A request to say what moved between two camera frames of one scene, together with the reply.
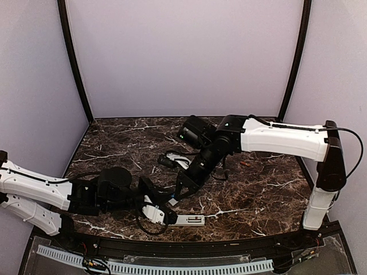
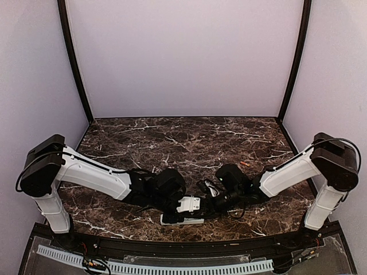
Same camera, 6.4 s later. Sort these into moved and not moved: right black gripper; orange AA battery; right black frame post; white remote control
Moved: right black gripper
Not moved: white remote control; right black frame post; orange AA battery
